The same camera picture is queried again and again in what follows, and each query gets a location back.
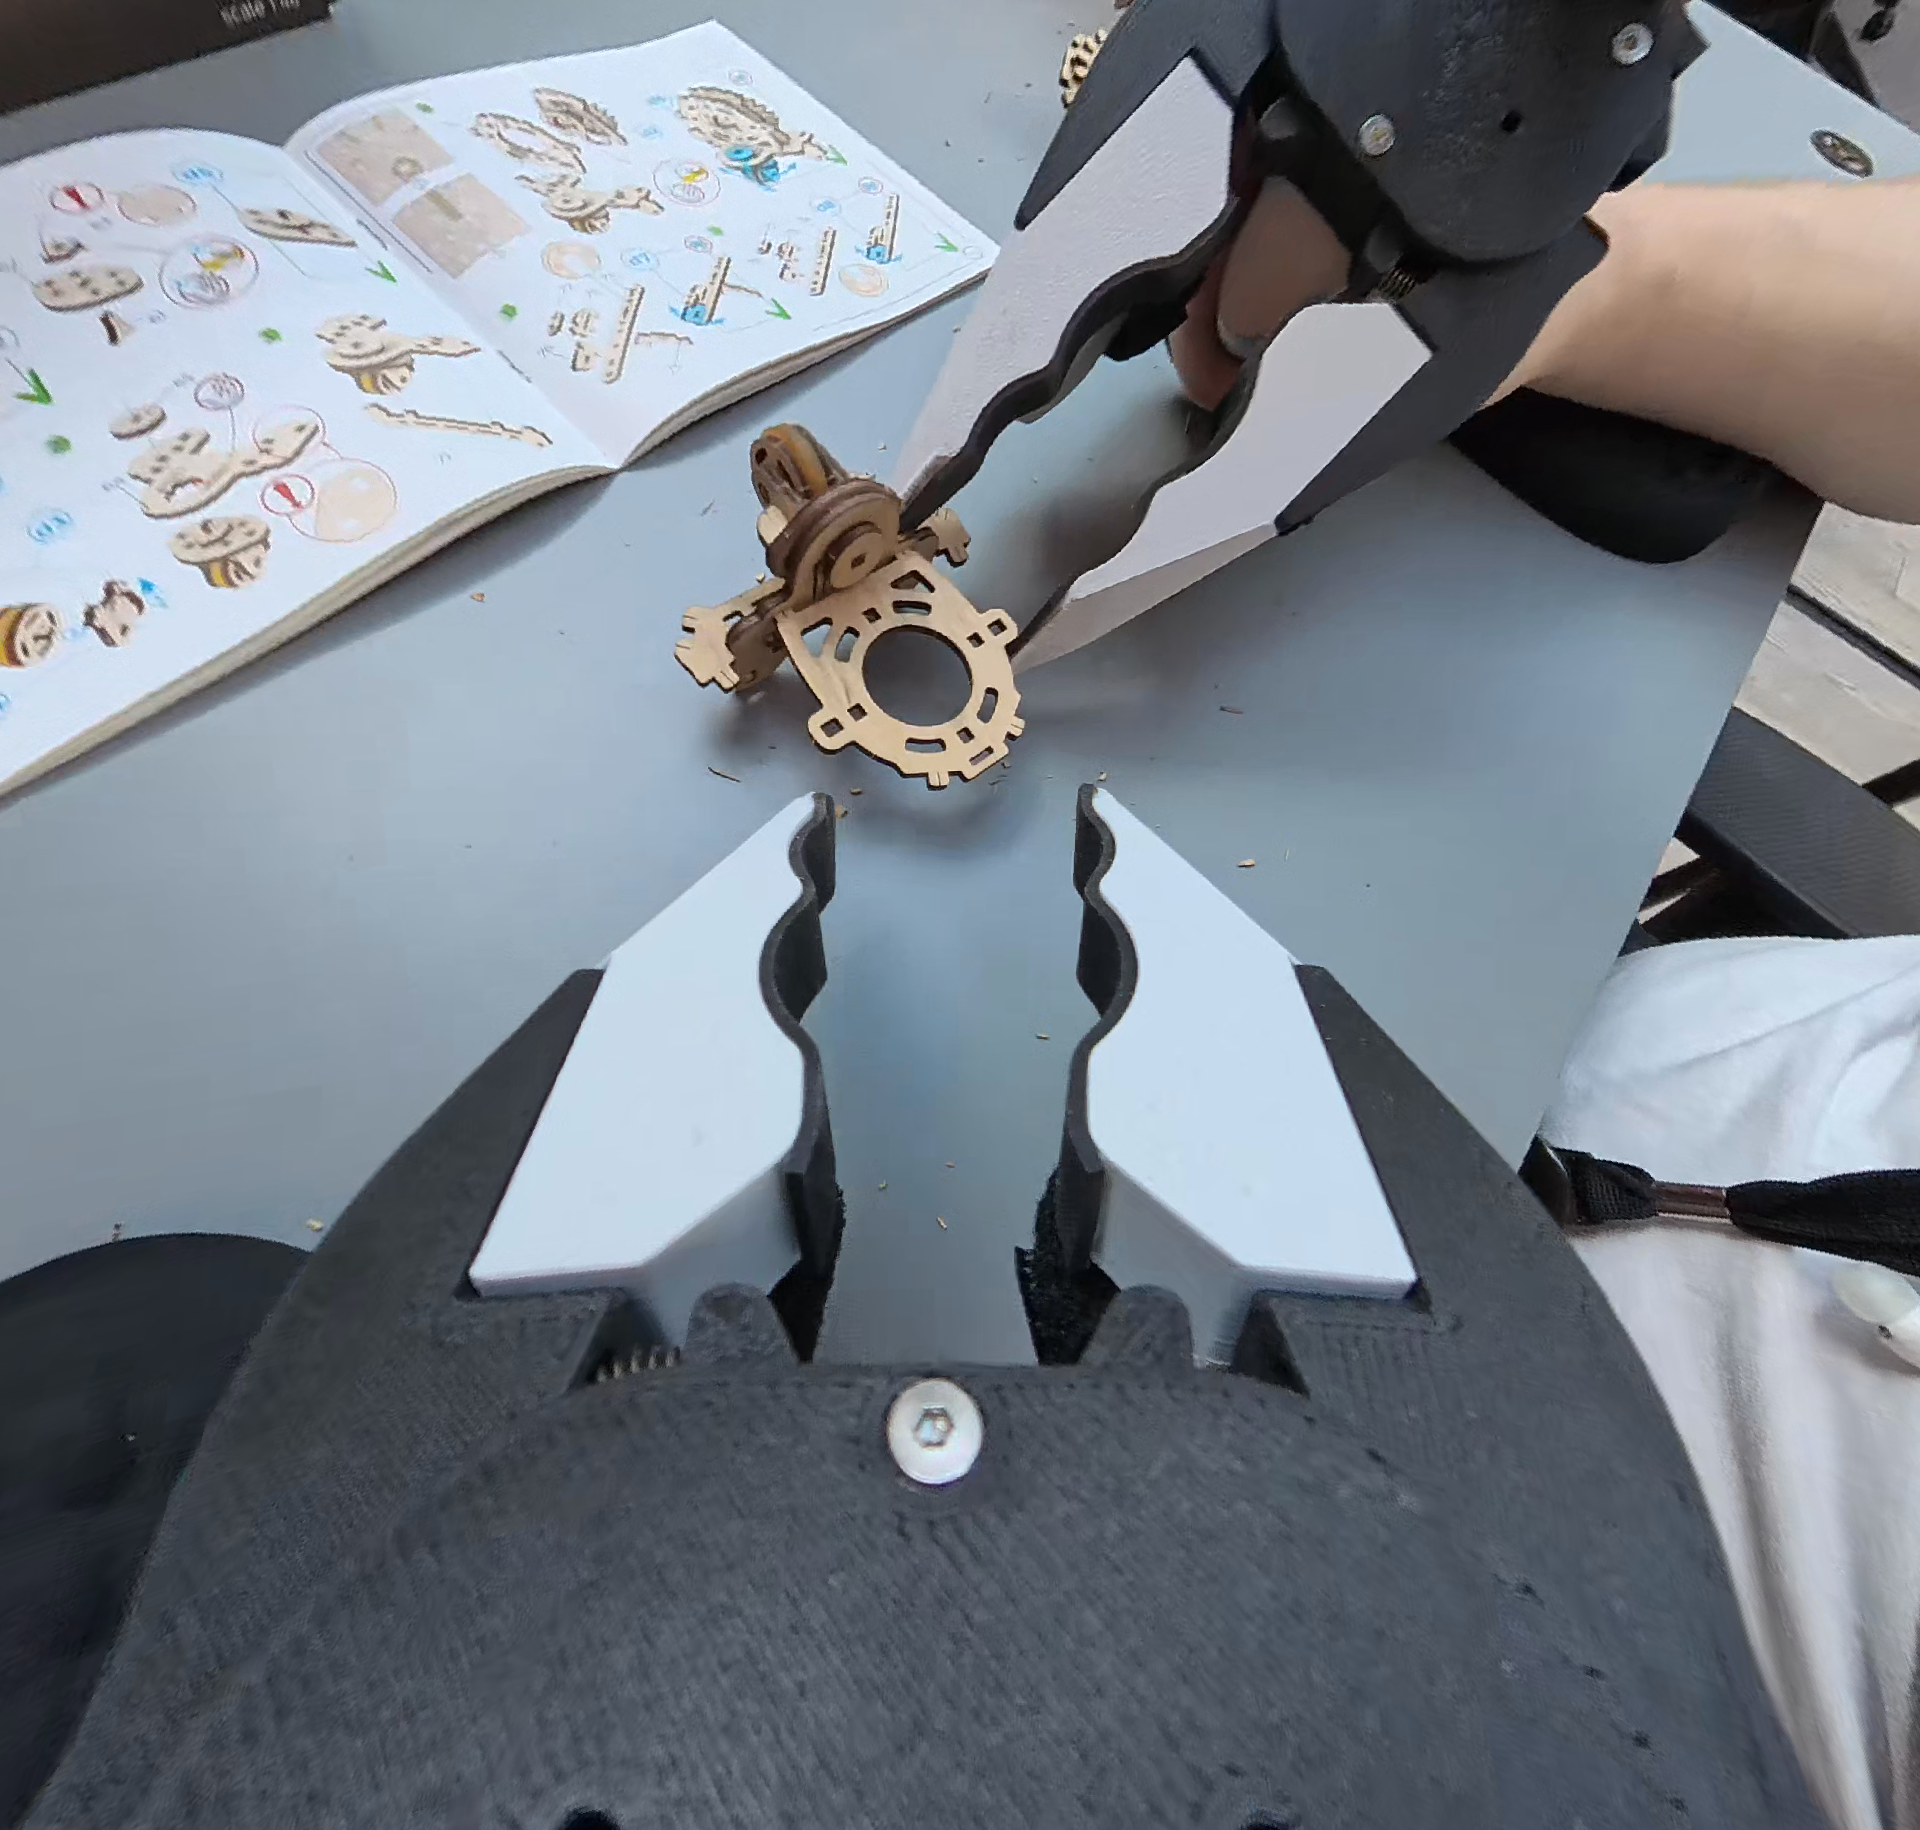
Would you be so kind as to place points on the wooden gear piece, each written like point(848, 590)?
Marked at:
point(1082, 64)

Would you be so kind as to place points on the wooden plywood model assembly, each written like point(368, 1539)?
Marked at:
point(884, 614)

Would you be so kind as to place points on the open instruction booklet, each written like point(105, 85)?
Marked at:
point(374, 360)

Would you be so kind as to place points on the person's right hand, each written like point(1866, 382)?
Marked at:
point(1275, 271)

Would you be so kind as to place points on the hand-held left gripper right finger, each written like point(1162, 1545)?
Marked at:
point(1231, 1111)

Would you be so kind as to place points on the white plastic clip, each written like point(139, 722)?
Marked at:
point(1874, 1313)

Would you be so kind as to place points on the small black disc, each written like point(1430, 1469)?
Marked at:
point(1843, 153)

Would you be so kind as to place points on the person's black trousers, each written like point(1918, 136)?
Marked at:
point(75, 1410)

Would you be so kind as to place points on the person's right forearm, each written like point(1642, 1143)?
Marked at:
point(1770, 315)

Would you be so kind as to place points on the black office chair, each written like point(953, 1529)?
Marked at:
point(1800, 841)

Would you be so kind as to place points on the person's white shirt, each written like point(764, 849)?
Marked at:
point(1755, 1485)

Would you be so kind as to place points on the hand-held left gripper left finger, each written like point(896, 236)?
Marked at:
point(660, 1111)

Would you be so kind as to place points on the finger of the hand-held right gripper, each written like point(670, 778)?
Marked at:
point(1275, 434)
point(1081, 255)

